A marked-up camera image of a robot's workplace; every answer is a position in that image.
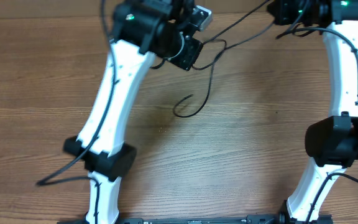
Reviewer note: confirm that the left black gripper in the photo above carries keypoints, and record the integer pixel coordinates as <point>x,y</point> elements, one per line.
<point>192,46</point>

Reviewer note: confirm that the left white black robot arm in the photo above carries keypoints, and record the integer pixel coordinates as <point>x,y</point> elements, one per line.
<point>142,31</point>

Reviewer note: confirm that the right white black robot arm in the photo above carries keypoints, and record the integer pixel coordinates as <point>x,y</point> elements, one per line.
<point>332,143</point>

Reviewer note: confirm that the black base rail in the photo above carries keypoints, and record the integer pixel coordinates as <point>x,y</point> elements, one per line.
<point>249,219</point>

